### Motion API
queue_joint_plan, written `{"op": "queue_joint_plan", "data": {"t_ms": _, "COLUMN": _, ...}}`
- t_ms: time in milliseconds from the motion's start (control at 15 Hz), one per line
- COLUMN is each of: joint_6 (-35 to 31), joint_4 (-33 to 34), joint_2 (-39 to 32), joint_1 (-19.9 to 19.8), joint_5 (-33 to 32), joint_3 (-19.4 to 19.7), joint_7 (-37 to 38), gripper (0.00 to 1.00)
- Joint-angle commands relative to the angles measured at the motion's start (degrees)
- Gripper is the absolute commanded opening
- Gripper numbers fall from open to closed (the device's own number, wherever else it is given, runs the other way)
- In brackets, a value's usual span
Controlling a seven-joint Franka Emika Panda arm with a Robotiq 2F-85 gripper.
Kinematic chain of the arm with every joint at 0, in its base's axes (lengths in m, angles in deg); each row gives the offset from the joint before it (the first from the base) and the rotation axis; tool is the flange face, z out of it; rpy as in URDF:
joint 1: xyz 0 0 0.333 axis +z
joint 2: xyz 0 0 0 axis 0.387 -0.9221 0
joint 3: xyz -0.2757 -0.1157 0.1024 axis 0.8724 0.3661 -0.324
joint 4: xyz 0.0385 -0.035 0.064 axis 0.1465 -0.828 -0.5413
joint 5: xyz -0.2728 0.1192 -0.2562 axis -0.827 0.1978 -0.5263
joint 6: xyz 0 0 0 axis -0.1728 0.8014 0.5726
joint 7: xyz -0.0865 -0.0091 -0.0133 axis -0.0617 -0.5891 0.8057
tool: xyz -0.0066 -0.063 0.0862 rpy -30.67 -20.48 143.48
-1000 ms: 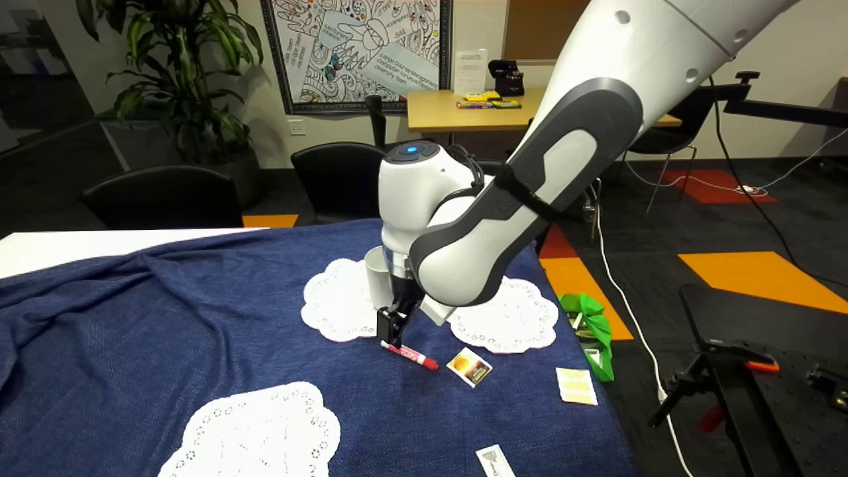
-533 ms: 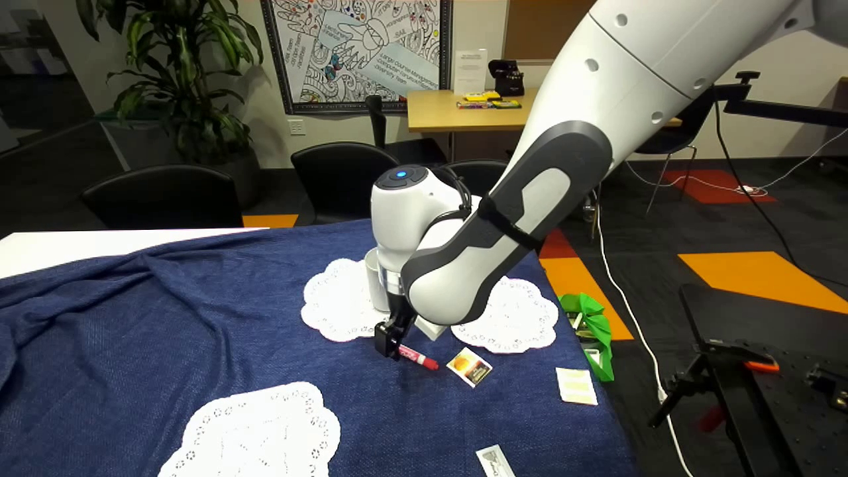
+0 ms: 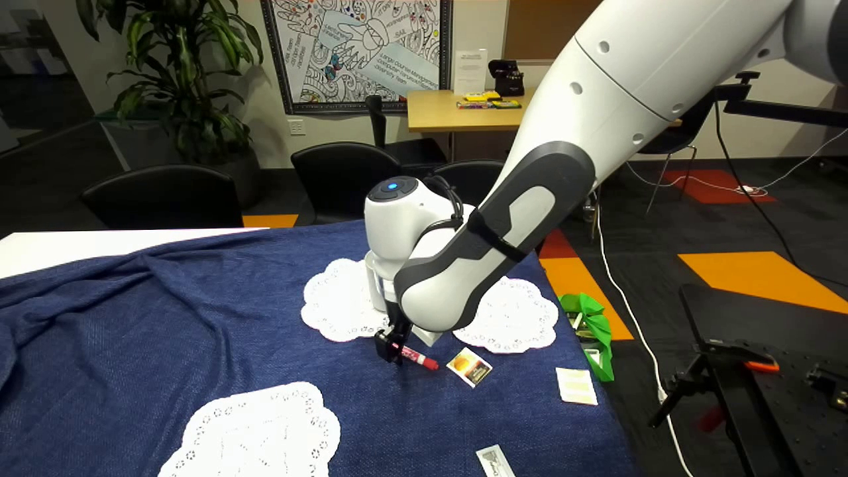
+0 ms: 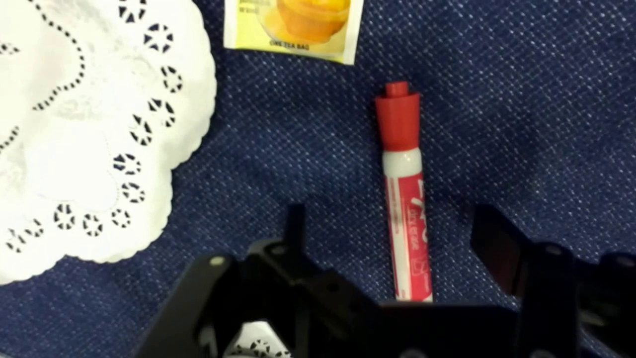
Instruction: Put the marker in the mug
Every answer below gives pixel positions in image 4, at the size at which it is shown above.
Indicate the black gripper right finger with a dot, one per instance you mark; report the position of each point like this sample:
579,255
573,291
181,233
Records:
563,299

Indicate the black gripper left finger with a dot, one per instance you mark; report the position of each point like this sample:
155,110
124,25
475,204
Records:
265,299

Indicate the red white marker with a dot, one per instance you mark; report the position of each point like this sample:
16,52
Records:
406,200

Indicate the blue denim tablecloth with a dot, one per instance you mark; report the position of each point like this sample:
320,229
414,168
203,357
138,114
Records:
517,120

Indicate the large white paper doily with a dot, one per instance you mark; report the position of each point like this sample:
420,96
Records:
80,132

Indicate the yellow tea bag packet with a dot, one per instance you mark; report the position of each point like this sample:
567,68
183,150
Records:
299,27

